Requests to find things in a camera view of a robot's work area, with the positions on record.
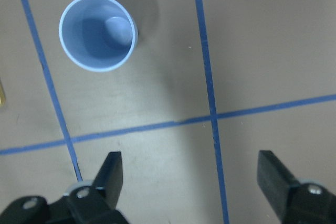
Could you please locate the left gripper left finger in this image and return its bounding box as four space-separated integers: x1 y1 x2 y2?
92 151 123 209

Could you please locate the light blue plastic cup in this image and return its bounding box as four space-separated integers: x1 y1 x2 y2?
59 0 139 72

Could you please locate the wooden cup rack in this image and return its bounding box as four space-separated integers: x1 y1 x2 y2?
0 82 6 107

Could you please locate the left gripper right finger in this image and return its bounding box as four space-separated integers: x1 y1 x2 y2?
257 150 301 219

